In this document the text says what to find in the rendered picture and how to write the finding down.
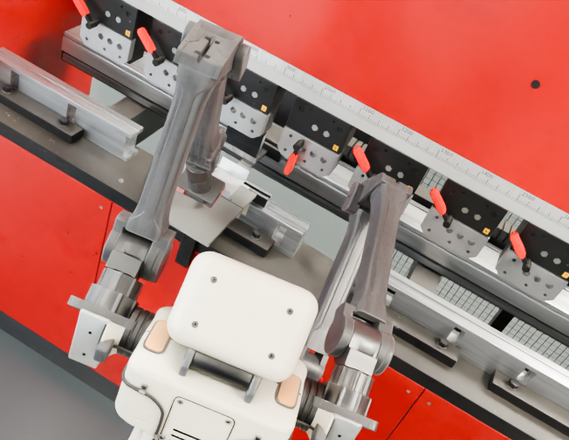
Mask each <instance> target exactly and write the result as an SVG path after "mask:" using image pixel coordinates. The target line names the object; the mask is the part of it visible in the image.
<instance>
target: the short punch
mask: <svg viewBox="0 0 569 440"><path fill-rule="evenodd" d="M226 134H227V139H226V141H225V142H224V144H223V146H224V147H226V148H228V149H229V150H231V151H233V152H235V153H236V154H238V155H241V156H242V157H243V158H245V159H247V160H249V161H250V162H253V163H255V162H256V159H257V158H258V156H259V154H260V151H261V148H262V146H263V144H264V140H265V137H266V135H267V133H265V134H263V135H262V136H261V137H255V138H250V137H249V136H247V135H246V134H243V133H241V132H239V131H238V130H236V129H235V128H233V127H231V126H229V125H228V127H227V130H226Z"/></svg>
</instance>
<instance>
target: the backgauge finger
mask: <svg viewBox="0 0 569 440"><path fill-rule="evenodd" d="M266 133H267V135H266V137H265V140H264V144H263V146H262V148H261V151H260V154H259V156H258V158H257V159H256V162H255V163H253V162H250V161H249V160H247V159H245V158H243V159H242V160H241V161H240V162H239V163H238V164H237V165H239V166H241V167H243V168H245V169H247V170H250V169H251V168H252V167H253V166H254V165H255V164H256V163H257V162H258V161H259V160H260V159H261V158H263V157H264V156H265V155H266V156H268V157H270V158H271V159H272V160H274V161H276V162H280V161H281V160H282V159H283V158H284V156H282V155H281V154H280V151H279V149H278V142H279V140H280V137H281V134H282V133H283V130H281V129H280V128H278V127H275V126H273V125H271V128H270V129H269V130H268V131H267V132H266Z"/></svg>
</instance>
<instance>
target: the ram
mask: <svg viewBox="0 0 569 440"><path fill-rule="evenodd" d="M123 1H125V2H127V3H129V4H131V5H132V6H134V7H136V8H138V9H139V10H142V11H144V12H146V13H147V14H148V15H150V16H152V17H155V18H157V19H158V20H160V21H162V22H163V23H165V24H167V25H169V26H171V27H173V28H175V29H177V30H178V31H180V32H183V30H184V28H185V26H186V24H187V23H186V22H184V21H182V20H181V19H179V18H177V17H175V16H173V15H171V14H169V13H167V12H166V11H164V10H162V9H160V8H158V7H156V6H154V5H153V4H151V3H149V2H147V1H145V0H123ZM171 1H172V2H174V3H177V4H179V5H180V6H182V7H183V8H185V9H187V10H190V11H192V12H194V13H195V14H196V15H198V16H200V17H203V18H205V19H206V20H208V21H210V22H211V23H213V24H216V25H217V26H219V27H222V28H224V29H225V30H228V31H231V32H234V33H236V34H237V35H240V36H242V37H244V40H245V41H247V42H249V43H251V44H253V45H254V46H256V47H258V48H260V49H262V50H264V51H265V52H268V53H269V54H271V55H273V56H275V57H276V58H279V59H281V60H283V61H284V62H286V63H287V64H289V65H292V66H294V67H296V68H298V69H299V70H300V71H302V72H305V73H307V74H309V75H310V76H312V77H314V78H315V79H318V80H320V81H321V82H323V83H325V84H327V85H329V86H331V87H333V88H334V89H336V90H338V91H340V92H342V93H344V94H345V95H347V96H349V97H351V98H353V99H355V100H357V101H358V102H360V103H362V104H364V105H366V106H368V107H370V108H372V109H373V110H375V111H377V112H379V113H381V114H383V115H385V116H387V117H388V118H390V119H391V120H394V121H396V122H398V123H400V124H402V125H403V126H404V127H407V128H409V129H411V130H413V131H414V132H416V133H418V134H420V135H422V136H424V137H425V138H427V139H429V140H431V141H433V142H435V143H437V144H438V145H440V146H442V147H444V148H446V149H448V150H449V151H451V152H453V153H455V154H457V155H460V156H461V157H462V158H464V159H466V160H468V161H470V162H472V163H474V164H476V165H477V166H479V167H481V168H483V169H485V170H487V171H489V172H491V173H492V174H494V175H496V176H498V177H500V178H502V179H504V180H505V181H507V182H509V183H511V184H513V185H515V186H517V187H518V188H520V189H522V190H524V191H526V192H528V193H529V194H531V195H533V196H535V197H537V198H539V199H541V200H542V201H544V202H546V203H549V204H550V205H552V206H553V207H555V208H557V209H559V210H562V211H564V212H565V213H566V214H568V215H569V0H171ZM246 68H248V69H250V70H252V71H253V72H255V73H257V74H259V75H261V76H263V77H265V78H266V79H268V80H270V81H272V82H274V83H276V84H277V85H279V86H282V87H283V88H285V89H286V90H288V91H290V92H292V93H295V94H296V95H297V96H299V97H301V98H303V99H305V100H307V101H309V102H311V103H312V104H314V105H315V106H317V107H320V108H322V109H324V110H325V111H327V112H328V113H331V114H333V115H335V116H336V117H338V118H340V119H342V120H344V121H345V122H347V123H349V124H351V125H353V126H355V127H357V128H358V129H360V130H362V131H364V132H365V133H367V134H370V135H372V136H373V137H374V138H376V139H378V140H380V141H383V142H384V143H386V144H387V145H389V146H391V147H393V148H395V149H397V150H399V151H401V152H402V153H404V154H405V155H408V156H410V157H412V158H414V159H415V160H417V161H419V162H421V163H423V164H424V165H426V166H428V167H430V168H432V169H433V170H435V171H437V172H439V173H441V174H443V175H445V176H447V177H448V178H450V179H452V180H453V181H455V182H458V183H460V184H462V185H463V186H464V187H466V188H468V189H471V190H473V191H474V192H476V193H477V194H479V195H481V196H483V197H485V198H487V199H489V200H491V201H492V202H494V203H496V204H498V205H500V206H502V207H503V208H505V209H507V210H509V211H511V212H512V213H514V214H516V215H518V216H520V217H522V218H523V219H525V220H527V221H529V222H531V223H533V224H535V225H537V226H538V227H540V228H542V229H543V230H546V231H548V232H550V233H552V234H553V235H554V236H556V237H559V238H561V239H562V240H564V241H566V242H567V243H569V230H568V229H567V228H565V227H563V226H561V225H559V224H557V223H555V222H553V221H552V220H550V219H548V218H546V217H544V216H542V215H540V214H539V213H537V212H536V211H534V210H531V209H529V208H527V207H525V206H524V205H523V204H521V203H518V202H516V201H514V200H513V199H511V198H509V197H508V196H505V195H504V194H502V193H500V192H498V191H496V190H494V189H493V188H491V187H489V186H487V185H485V184H483V183H482V182H479V181H478V180H476V179H474V178H472V177H471V176H469V175H466V174H464V173H463V172H462V171H460V170H458V169H456V168H453V167H451V166H450V165H448V164H447V163H445V162H442V161H441V160H439V159H437V158H435V157H434V156H432V155H430V154H428V153H426V152H424V151H422V150H420V149H419V148H417V147H415V146H413V145H411V144H409V143H408V142H406V141H404V140H402V139H400V138H398V137H397V136H395V135H393V134H390V133H389V132H388V131H386V130H384V129H382V128H380V127H377V126H376V125H374V124H373V123H371V122H369V121H367V120H365V119H363V118H361V117H359V116H358V115H356V114H355V113H352V112H350V111H348V110H346V109H345V108H344V107H341V106H339V105H337V104H335V103H334V102H332V101H330V100H328V99H326V98H324V97H323V96H321V95H319V94H317V93H315V92H314V91H312V90H310V89H308V88H306V87H304V86H302V85H300V84H299V83H297V82H295V81H293V80H292V79H289V78H287V77H285V76H284V75H282V74H281V73H279V72H276V71H274V70H272V69H271V68H270V67H268V66H266V65H263V64H261V63H260V62H258V61H256V60H255V59H253V58H249V61H248V65H247V67H246Z"/></svg>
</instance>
